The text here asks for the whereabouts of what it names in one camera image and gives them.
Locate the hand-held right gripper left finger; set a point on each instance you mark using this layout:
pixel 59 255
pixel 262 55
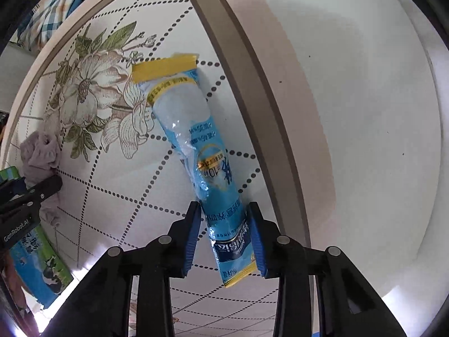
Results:
pixel 193 238

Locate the long light blue packet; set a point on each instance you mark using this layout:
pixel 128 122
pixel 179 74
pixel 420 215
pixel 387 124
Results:
pixel 182 119

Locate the cardboard box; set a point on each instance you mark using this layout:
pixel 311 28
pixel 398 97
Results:
pixel 38 270

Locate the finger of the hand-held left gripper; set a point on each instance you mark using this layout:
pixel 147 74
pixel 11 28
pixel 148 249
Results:
pixel 44 187
pixel 10 189

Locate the purple cloth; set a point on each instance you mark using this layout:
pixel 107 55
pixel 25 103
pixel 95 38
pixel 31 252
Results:
pixel 38 154

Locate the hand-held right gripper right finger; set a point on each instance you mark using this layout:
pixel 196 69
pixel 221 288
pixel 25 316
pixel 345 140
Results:
pixel 258 242

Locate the blue cloth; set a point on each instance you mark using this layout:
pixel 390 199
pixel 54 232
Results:
pixel 31 38

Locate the plaid blanket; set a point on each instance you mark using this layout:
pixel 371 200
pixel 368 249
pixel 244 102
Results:
pixel 52 7

